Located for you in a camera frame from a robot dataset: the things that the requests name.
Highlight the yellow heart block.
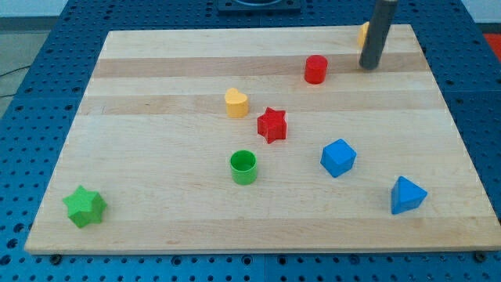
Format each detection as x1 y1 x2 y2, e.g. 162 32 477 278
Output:
225 88 249 118

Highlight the wooden board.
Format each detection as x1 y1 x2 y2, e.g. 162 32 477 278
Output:
25 24 500 255

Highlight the green cylinder block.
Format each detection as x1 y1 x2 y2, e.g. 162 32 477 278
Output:
229 150 258 185

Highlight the red star block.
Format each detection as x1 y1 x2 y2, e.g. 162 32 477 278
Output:
257 107 287 143

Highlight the blue cube block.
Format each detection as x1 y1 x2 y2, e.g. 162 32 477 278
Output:
320 139 357 178

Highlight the red cylinder block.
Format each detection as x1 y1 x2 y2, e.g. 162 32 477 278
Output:
304 55 328 85

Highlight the yellow block behind rod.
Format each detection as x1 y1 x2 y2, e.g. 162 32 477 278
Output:
357 21 369 49

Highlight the blue triangle block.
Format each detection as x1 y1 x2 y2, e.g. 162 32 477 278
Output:
391 176 427 215

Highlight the green star block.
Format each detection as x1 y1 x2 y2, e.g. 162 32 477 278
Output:
63 186 107 228

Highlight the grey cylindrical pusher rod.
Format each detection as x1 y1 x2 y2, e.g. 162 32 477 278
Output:
359 0 398 71

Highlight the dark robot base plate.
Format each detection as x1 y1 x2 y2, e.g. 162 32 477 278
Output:
214 0 302 13

